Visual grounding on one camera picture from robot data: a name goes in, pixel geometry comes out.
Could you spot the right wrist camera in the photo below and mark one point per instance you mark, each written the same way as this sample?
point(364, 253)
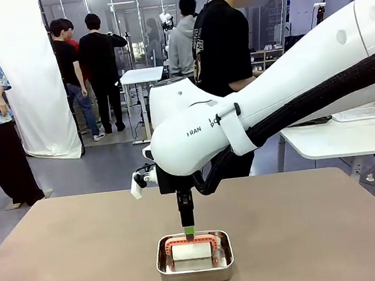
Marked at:
point(137, 189)

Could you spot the pink lint roller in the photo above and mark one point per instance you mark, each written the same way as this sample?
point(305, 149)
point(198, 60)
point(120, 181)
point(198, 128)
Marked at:
point(192, 251)

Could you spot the bystander in black shirt and jeans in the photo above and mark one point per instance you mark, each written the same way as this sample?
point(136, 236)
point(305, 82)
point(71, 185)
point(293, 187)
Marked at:
point(65, 59)

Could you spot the man's right forearm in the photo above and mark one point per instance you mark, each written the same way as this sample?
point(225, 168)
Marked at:
point(243, 82)

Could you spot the black bags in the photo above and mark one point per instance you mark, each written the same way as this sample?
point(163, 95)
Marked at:
point(292, 40)

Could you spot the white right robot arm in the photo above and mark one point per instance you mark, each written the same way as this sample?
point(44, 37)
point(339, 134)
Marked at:
point(189, 130)

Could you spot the white side table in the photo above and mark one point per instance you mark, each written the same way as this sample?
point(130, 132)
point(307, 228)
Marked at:
point(325, 139)

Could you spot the rectangular metal tin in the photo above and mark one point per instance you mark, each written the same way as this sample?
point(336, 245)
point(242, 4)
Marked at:
point(195, 275)

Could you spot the white hanging curtain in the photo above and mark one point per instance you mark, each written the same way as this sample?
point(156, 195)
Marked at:
point(27, 80)

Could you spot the bystander in grey hoodie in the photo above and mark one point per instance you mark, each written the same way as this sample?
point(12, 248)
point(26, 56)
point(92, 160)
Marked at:
point(181, 47)

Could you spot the white standing desk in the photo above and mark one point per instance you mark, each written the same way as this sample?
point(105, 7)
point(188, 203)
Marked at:
point(142, 74)

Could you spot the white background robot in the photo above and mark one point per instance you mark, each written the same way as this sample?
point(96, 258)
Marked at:
point(165, 20)

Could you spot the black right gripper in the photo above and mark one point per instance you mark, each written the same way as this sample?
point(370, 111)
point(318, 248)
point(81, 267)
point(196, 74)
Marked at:
point(175, 183)

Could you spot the bystander in red shirt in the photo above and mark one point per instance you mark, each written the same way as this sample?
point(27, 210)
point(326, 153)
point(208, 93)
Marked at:
point(73, 46)

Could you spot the bystander behind glass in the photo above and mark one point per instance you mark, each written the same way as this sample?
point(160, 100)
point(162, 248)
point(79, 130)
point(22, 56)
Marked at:
point(154, 40)

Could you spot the bystander dressed all black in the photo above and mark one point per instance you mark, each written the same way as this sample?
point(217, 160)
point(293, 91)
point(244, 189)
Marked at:
point(99, 62)

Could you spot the man in black t-shirt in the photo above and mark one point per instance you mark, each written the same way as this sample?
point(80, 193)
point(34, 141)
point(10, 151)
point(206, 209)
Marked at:
point(221, 43)

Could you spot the wooden shoe rack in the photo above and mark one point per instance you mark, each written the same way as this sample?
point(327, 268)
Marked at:
point(265, 55)

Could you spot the black tripod stand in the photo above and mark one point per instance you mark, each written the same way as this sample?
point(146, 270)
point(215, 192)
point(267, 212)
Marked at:
point(320, 15)

